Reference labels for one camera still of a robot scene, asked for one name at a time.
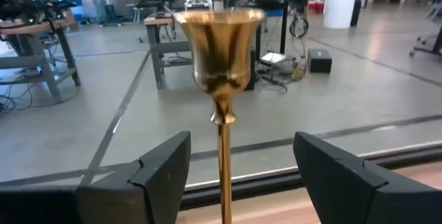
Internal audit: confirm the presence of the slim gold candlestick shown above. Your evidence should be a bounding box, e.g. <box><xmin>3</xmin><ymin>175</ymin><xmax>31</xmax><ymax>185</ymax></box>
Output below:
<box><xmin>174</xmin><ymin>8</ymin><xmax>266</xmax><ymax>224</ymax></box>

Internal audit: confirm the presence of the black floor box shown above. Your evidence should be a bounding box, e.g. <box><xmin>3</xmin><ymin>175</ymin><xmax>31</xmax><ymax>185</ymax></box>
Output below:
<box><xmin>307</xmin><ymin>48</ymin><xmax>334</xmax><ymax>75</ymax></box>

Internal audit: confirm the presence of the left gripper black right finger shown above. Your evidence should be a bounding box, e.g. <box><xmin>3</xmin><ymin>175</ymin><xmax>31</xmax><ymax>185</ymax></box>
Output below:
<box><xmin>293</xmin><ymin>131</ymin><xmax>442</xmax><ymax>224</ymax></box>

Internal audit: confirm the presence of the coiled black cable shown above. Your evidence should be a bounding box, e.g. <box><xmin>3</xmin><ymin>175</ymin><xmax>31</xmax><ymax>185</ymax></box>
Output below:
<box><xmin>289</xmin><ymin>16</ymin><xmax>310</xmax><ymax>39</ymax></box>

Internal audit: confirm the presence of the black standing desk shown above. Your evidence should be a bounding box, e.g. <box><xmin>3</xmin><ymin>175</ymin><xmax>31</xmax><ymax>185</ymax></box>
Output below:
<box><xmin>253</xmin><ymin>0</ymin><xmax>310</xmax><ymax>56</ymax></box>

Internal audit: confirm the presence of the white floor device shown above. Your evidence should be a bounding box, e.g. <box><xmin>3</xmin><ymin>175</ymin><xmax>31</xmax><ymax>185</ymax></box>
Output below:
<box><xmin>259</xmin><ymin>51</ymin><xmax>289</xmax><ymax>67</ymax></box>

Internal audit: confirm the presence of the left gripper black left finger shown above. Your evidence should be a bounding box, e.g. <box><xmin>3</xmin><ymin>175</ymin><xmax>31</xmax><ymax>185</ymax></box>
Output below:
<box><xmin>0</xmin><ymin>131</ymin><xmax>192</xmax><ymax>224</ymax></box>

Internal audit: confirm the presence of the white building column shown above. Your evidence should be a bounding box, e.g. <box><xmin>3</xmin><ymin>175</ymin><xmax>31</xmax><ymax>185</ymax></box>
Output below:
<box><xmin>322</xmin><ymin>0</ymin><xmax>362</xmax><ymax>30</ymax></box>

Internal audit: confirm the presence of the small grey workbench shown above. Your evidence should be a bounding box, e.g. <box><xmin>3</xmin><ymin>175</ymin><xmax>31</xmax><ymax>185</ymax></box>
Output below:
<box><xmin>142</xmin><ymin>12</ymin><xmax>194</xmax><ymax>90</ymax></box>

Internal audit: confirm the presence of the grey workbench wooden top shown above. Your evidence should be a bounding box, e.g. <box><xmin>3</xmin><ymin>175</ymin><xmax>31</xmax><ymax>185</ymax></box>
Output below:
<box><xmin>0</xmin><ymin>18</ymin><xmax>82</xmax><ymax>102</ymax></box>

